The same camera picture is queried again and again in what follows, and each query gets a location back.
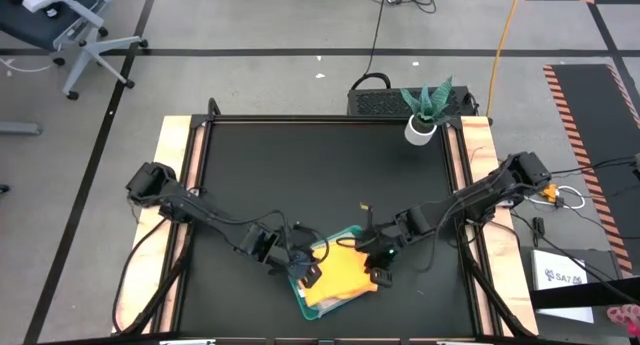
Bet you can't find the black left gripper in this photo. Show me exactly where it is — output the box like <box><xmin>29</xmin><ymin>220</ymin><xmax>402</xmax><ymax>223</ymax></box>
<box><xmin>272</xmin><ymin>225</ymin><xmax>327</xmax><ymax>290</ymax></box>

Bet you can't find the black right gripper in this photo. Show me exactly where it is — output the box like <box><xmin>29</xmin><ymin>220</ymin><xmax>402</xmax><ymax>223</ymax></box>
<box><xmin>357</xmin><ymin>224</ymin><xmax>402</xmax><ymax>289</ymax></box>

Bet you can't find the teal translucent plastic tray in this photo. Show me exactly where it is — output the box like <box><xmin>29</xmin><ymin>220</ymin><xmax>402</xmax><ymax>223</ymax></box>
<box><xmin>288</xmin><ymin>224</ymin><xmax>382</xmax><ymax>322</ymax></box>

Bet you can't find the orange-yellow microfiber towel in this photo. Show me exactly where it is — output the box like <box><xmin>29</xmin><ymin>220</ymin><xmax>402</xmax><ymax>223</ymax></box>
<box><xmin>302</xmin><ymin>242</ymin><xmax>379</xmax><ymax>308</ymax></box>

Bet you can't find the wooden side board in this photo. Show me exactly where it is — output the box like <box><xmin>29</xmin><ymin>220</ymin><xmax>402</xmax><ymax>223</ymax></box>
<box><xmin>458</xmin><ymin>115</ymin><xmax>541</xmax><ymax>337</ymax></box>
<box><xmin>113</xmin><ymin>115</ymin><xmax>207</xmax><ymax>335</ymax></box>

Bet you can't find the artificial plant in white pot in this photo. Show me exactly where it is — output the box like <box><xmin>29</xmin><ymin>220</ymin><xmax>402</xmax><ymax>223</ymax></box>
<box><xmin>399</xmin><ymin>75</ymin><xmax>455</xmax><ymax>147</ymax></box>

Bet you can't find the black computer case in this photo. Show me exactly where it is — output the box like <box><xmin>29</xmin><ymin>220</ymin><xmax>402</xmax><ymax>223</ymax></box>
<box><xmin>347</xmin><ymin>86</ymin><xmax>474</xmax><ymax>119</ymax></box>

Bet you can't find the white labelled box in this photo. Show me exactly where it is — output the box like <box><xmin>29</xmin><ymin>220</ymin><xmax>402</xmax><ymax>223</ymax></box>
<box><xmin>530</xmin><ymin>248</ymin><xmax>596</xmax><ymax>325</ymax></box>

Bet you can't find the black diagonal beam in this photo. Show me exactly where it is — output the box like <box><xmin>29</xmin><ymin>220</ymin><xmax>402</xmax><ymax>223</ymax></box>
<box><xmin>529</xmin><ymin>276</ymin><xmax>640</xmax><ymax>311</ymax></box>

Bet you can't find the pink patterned object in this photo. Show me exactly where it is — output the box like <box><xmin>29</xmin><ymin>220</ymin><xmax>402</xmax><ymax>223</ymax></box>
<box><xmin>605</xmin><ymin>304</ymin><xmax>640</xmax><ymax>338</ymax></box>

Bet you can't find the white office chair dark seat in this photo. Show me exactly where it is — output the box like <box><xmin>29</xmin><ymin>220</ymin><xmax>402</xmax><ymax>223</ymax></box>
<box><xmin>0</xmin><ymin>0</ymin><xmax>150</xmax><ymax>100</ymax></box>

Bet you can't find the grey floor bar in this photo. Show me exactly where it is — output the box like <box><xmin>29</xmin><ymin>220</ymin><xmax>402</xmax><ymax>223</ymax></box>
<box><xmin>0</xmin><ymin>121</ymin><xmax>44</xmax><ymax>137</ymax></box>

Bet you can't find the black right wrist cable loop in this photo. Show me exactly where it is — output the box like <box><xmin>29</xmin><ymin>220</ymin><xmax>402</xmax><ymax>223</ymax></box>
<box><xmin>335</xmin><ymin>234</ymin><xmax>374</xmax><ymax>251</ymax></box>

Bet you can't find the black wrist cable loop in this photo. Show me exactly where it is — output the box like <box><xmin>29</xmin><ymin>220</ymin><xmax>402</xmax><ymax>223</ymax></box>
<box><xmin>199</xmin><ymin>204</ymin><xmax>331</xmax><ymax>266</ymax></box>
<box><xmin>335</xmin><ymin>234</ymin><xmax>374</xmax><ymax>251</ymax></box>

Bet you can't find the black left wrist cable loop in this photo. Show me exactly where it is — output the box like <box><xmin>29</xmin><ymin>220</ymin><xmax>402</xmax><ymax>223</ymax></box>
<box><xmin>199</xmin><ymin>204</ymin><xmax>331</xmax><ymax>266</ymax></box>

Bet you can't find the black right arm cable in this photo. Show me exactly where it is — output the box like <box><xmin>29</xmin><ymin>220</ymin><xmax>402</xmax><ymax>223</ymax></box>
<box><xmin>447</xmin><ymin>217</ymin><xmax>537</xmax><ymax>339</ymax></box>

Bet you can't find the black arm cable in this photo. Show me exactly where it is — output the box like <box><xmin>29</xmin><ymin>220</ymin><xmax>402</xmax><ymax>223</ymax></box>
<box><xmin>447</xmin><ymin>217</ymin><xmax>537</xmax><ymax>339</ymax></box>
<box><xmin>112</xmin><ymin>199</ymin><xmax>195</xmax><ymax>335</ymax></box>

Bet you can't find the black aluminium table frame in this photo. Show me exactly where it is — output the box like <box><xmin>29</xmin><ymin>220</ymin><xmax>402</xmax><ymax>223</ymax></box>
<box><xmin>112</xmin><ymin>97</ymin><xmax>540</xmax><ymax>345</ymax></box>

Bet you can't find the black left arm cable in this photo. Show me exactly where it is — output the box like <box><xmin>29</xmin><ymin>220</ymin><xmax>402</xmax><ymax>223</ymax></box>
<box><xmin>112</xmin><ymin>199</ymin><xmax>195</xmax><ymax>335</ymax></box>

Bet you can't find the black adapter cable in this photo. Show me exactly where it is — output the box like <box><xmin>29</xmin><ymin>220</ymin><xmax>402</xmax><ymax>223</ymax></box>
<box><xmin>510</xmin><ymin>209</ymin><xmax>640</xmax><ymax>306</ymax></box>

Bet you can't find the white cable with yellow plug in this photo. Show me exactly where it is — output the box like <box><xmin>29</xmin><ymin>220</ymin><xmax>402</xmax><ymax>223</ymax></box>
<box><xmin>539</xmin><ymin>183</ymin><xmax>587</xmax><ymax>211</ymax></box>

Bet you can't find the thin black floor cable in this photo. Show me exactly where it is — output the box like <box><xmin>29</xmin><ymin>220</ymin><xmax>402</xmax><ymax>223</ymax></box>
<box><xmin>549</xmin><ymin>157</ymin><xmax>639</xmax><ymax>182</ymax></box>

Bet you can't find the black power cable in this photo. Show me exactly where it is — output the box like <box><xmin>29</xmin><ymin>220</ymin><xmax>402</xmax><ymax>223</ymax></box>
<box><xmin>349</xmin><ymin>0</ymin><xmax>393</xmax><ymax>91</ymax></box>

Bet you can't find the orange extension cable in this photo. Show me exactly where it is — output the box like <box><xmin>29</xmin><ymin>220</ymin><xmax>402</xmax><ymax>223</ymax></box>
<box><xmin>485</xmin><ymin>0</ymin><xmax>524</xmax><ymax>118</ymax></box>

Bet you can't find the tangled black cable bundle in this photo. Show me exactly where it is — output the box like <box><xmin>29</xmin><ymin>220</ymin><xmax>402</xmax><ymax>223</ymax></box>
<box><xmin>364</xmin><ymin>0</ymin><xmax>454</xmax><ymax>15</ymax></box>

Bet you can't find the white floor cable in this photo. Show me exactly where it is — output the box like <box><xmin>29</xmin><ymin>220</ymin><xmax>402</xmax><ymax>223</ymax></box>
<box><xmin>0</xmin><ymin>57</ymin><xmax>57</xmax><ymax>74</ymax></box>

